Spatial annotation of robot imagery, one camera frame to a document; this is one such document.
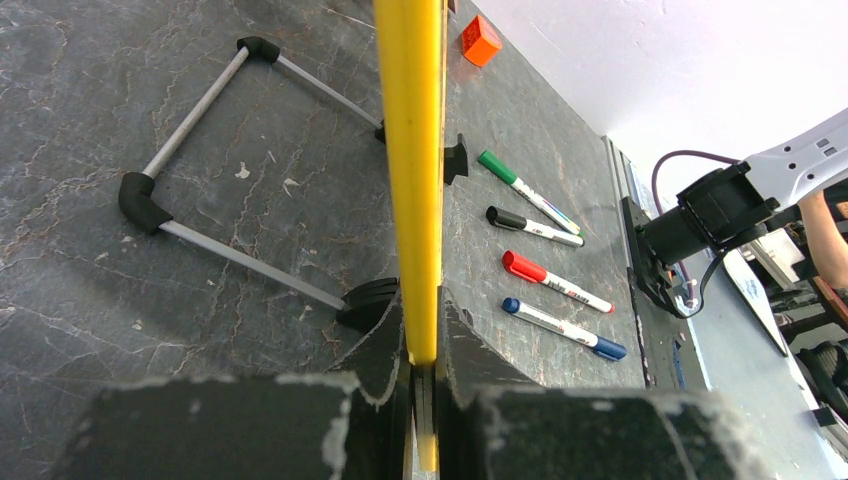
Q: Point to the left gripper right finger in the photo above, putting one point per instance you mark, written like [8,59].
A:
[494,422]

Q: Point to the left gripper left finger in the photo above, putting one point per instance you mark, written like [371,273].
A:
[348,422]

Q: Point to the yellow-framed whiteboard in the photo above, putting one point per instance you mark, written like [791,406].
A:
[411,44]

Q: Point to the person's forearm in background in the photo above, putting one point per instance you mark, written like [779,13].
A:
[826,244]

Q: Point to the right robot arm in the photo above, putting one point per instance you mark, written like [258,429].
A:
[722,209]

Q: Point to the blue whiteboard marker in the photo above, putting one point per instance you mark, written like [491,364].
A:
[598,345]

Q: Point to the red whiteboard marker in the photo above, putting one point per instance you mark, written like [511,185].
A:
[534,273]

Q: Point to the black whiteboard marker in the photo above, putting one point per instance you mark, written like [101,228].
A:
[501,218]

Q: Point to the green whiteboard marker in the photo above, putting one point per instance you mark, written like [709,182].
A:
[505,174]

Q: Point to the black whiteboard clip foot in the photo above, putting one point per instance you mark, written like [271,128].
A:
[455,161]

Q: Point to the orange semicircle block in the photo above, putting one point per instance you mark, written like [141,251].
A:
[480,42]

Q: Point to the grey whiteboard support frame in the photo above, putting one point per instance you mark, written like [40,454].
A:
[266,170]

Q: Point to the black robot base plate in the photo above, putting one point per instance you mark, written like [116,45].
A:
[667,348]

